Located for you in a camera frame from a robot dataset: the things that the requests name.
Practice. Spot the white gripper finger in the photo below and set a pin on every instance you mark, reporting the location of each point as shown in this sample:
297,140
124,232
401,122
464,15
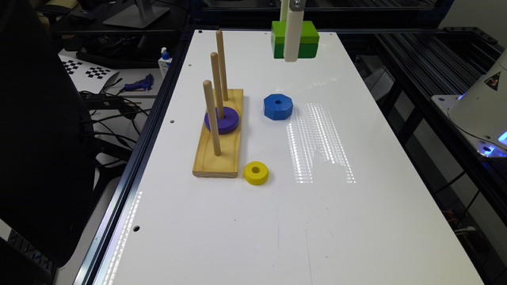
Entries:
293,16
283,10

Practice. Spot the near wooden peg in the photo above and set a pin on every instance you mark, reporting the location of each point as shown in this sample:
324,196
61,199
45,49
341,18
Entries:
212,116

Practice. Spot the black computer mouse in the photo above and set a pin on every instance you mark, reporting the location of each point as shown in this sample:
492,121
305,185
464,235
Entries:
80,16

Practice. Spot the checkerboard calibration sheet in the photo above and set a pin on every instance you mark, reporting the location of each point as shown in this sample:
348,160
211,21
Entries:
87,76

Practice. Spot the blue glue gun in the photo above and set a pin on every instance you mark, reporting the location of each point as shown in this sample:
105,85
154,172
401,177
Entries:
145,84

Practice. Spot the blue octagonal block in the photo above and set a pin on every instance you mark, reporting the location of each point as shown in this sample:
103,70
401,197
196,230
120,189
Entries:
278,106

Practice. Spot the white lotion bottle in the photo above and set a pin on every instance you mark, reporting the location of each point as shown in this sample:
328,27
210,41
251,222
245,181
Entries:
164,61

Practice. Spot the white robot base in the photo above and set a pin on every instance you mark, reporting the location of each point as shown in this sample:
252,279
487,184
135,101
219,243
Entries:
480,113

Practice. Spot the grey monitor stand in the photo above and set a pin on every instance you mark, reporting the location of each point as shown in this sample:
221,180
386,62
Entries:
139,15

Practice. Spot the green square block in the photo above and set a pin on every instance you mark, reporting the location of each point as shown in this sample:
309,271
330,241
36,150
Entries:
308,44

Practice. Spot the middle wooden peg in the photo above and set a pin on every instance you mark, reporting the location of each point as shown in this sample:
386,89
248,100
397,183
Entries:
217,84

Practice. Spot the wooden peg base board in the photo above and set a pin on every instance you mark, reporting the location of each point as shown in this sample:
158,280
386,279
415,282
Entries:
206,164

